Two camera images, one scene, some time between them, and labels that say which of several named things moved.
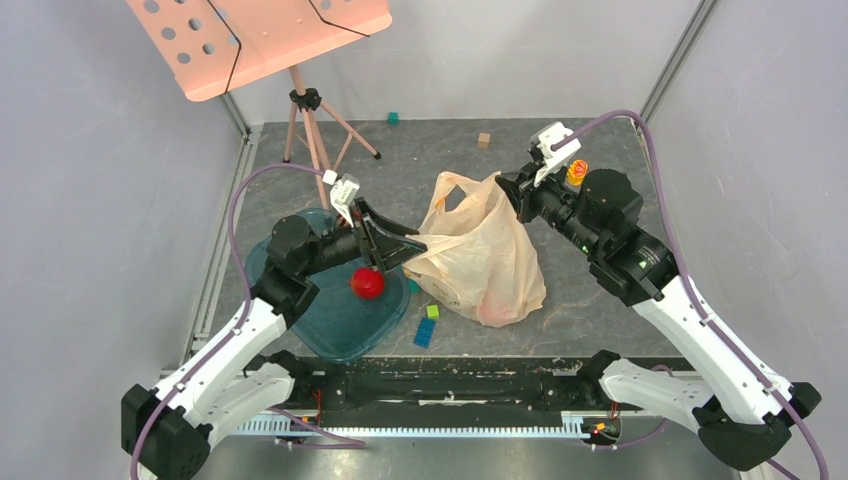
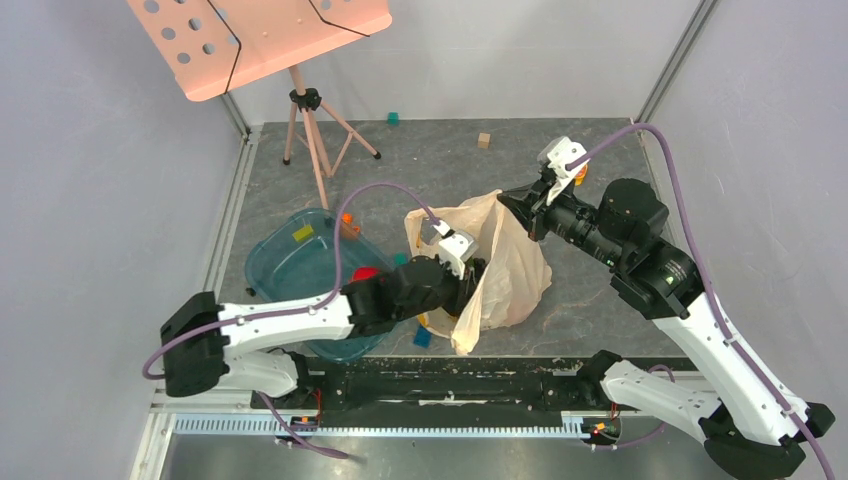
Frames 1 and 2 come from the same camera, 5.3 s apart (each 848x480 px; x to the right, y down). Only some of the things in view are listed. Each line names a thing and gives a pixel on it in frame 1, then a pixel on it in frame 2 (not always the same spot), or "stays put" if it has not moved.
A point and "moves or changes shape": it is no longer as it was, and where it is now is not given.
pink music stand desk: [210, 46] stays put
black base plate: [449, 385] stays put
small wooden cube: [484, 140] stays put
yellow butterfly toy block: [576, 172] stays put
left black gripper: [387, 244] → [463, 288]
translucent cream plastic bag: [480, 262] moves or changes shape
